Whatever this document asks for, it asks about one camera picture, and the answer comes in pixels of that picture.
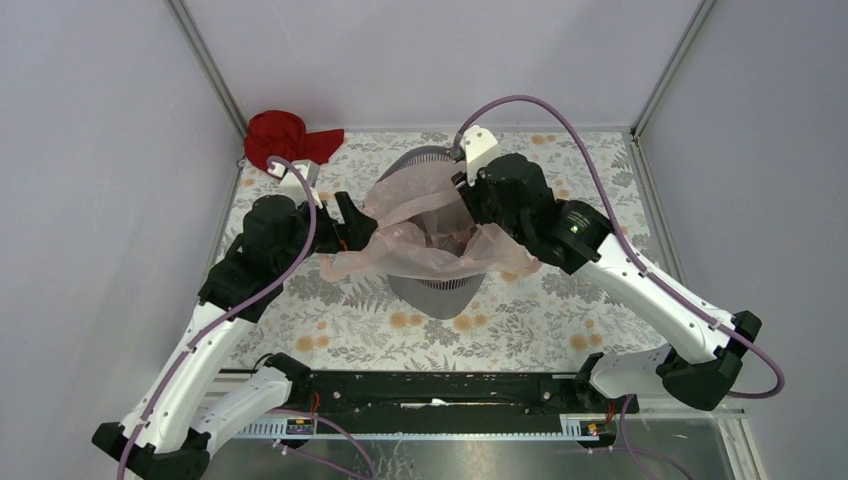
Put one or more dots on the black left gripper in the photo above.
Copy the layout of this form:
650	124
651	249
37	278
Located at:
352	234

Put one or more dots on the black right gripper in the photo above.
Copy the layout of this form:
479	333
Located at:
470	193

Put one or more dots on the pink plastic trash bag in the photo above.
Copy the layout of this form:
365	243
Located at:
426	232

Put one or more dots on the grey slotted trash bin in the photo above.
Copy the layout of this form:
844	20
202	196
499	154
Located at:
441	300

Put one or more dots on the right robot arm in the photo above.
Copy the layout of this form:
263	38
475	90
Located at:
702	355

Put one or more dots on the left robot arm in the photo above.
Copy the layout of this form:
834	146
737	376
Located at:
169	435

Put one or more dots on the red crumpled cloth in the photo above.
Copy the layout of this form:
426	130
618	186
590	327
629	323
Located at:
285	135

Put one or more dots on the floral patterned table mat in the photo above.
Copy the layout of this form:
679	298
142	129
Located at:
546	321

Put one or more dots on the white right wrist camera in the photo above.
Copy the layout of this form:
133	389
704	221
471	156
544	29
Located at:
476	147

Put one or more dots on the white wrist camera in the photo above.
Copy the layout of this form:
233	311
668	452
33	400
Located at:
297	180
476	147

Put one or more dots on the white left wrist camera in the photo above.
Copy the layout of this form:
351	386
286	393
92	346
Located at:
297	180

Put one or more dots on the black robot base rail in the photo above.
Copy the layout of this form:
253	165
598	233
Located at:
387	398

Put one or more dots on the white slotted cable duct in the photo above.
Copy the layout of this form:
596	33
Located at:
551	427

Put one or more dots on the aluminium frame post left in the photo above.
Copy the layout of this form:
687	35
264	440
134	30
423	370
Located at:
195	41

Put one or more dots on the aluminium frame post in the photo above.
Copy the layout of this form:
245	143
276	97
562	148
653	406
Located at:
195	41
679	53

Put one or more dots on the aluminium frame post right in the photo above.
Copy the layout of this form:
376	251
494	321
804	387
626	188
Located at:
679	53

